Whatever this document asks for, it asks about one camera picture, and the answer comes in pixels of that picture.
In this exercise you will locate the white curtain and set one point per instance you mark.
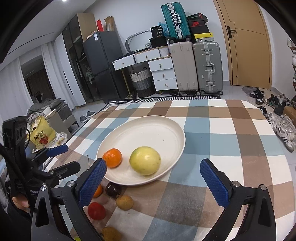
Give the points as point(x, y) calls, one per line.
point(15, 98)

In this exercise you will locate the dark glass wardrobe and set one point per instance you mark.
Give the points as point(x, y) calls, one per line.
point(74, 35)

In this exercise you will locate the orange mandarin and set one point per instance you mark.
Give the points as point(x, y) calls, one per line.
point(112, 157)
point(98, 191)

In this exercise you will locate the black refrigerator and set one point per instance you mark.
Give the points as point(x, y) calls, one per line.
point(101, 49)

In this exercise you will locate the white drawer desk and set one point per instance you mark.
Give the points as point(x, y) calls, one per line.
point(160, 65)

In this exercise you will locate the shoe rack with shoes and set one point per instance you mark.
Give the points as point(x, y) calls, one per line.
point(292, 46)

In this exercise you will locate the teal suitcase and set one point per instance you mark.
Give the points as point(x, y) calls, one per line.
point(176, 21)

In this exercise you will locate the woven laundry basket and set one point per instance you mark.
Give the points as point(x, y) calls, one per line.
point(142, 82)

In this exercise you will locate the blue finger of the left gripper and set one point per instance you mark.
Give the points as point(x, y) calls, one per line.
point(66, 170)
point(52, 152)

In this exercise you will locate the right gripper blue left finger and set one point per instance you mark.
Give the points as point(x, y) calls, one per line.
point(89, 181)

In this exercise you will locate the silver suitcase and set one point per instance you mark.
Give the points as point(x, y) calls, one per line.
point(209, 67)

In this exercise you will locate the cream round plate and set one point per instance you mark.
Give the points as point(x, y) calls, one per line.
point(150, 146)

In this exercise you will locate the person's left hand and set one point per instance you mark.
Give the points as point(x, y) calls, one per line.
point(21, 203)

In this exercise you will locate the beige suitcase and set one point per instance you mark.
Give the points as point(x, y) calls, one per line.
point(184, 66)

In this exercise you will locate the shoes on floor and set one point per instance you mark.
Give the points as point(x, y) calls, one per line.
point(273, 108)

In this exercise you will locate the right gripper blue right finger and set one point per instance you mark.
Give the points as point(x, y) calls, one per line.
point(217, 181)

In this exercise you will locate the red cherry tomato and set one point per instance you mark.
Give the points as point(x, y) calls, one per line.
point(96, 211)

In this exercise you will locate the black box on desk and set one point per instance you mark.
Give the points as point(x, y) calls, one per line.
point(158, 39)

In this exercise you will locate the dark round cherry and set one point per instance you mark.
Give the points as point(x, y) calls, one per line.
point(113, 190)

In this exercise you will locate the wooden door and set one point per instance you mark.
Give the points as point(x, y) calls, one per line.
point(247, 43)

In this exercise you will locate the grey slippers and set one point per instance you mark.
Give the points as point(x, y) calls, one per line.
point(85, 118)

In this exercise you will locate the yellow snack bag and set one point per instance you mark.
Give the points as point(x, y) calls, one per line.
point(41, 133)

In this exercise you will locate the stacked shoe boxes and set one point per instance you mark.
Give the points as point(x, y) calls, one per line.
point(199, 29)

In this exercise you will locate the brown longan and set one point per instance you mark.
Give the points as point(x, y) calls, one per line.
point(111, 234)
point(124, 202)

